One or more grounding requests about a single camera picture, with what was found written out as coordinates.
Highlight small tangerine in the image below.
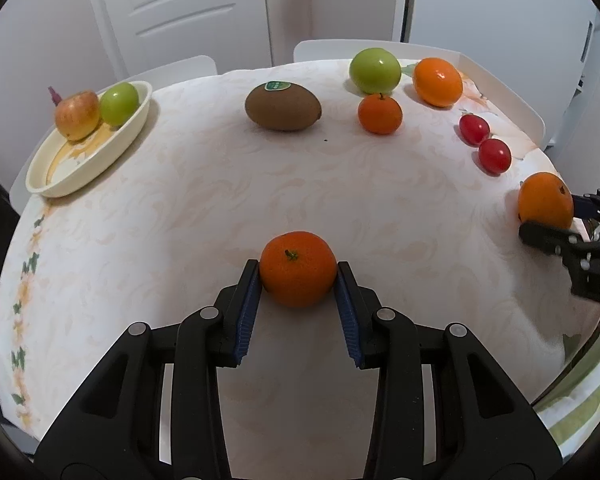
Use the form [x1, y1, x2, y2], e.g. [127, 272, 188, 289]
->
[357, 93, 403, 135]

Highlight small green apple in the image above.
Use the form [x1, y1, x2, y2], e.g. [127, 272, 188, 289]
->
[99, 83, 141, 127]

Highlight large green apple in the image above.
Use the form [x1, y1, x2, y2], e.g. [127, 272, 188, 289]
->
[349, 48, 402, 95]

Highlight brown kiwi with green sticker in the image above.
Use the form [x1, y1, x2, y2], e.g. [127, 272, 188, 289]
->
[244, 80, 322, 132]

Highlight large tangerine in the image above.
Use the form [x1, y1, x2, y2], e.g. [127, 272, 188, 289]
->
[259, 231, 338, 308]

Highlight green striped cloth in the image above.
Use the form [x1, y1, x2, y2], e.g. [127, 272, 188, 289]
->
[534, 374, 600, 453]

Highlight white panelled door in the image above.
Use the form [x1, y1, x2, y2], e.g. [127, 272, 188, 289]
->
[82, 0, 274, 79]

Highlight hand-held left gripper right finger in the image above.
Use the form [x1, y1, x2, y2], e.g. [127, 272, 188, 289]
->
[336, 261, 563, 480]

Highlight orange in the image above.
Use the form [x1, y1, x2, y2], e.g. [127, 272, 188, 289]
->
[518, 172, 574, 231]
[412, 58, 464, 108]

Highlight cream oval bowl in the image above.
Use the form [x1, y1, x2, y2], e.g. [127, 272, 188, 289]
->
[25, 80, 153, 197]

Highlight red apple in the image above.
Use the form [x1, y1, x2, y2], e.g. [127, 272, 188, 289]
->
[55, 91, 101, 142]

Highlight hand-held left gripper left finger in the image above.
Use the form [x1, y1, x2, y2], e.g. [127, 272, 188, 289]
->
[34, 259, 262, 480]

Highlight white door with slot handle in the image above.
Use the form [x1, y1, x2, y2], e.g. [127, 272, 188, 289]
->
[542, 5, 600, 153]

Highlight red cherry tomato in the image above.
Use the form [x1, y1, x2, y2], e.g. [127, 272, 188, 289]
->
[478, 138, 512, 175]
[459, 114, 491, 145]

